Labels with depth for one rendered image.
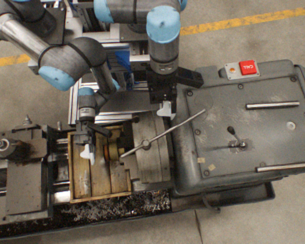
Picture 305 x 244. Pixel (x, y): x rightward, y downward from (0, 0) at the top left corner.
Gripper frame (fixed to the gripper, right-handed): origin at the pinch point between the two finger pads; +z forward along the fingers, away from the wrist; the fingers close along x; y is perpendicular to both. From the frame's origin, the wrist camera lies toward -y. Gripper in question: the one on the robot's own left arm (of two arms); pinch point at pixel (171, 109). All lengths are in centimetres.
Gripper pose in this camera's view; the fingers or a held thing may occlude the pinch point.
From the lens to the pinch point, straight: 84.3
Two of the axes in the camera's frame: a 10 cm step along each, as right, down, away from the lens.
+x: 1.3, 8.2, -5.6
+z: 0.5, 5.5, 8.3
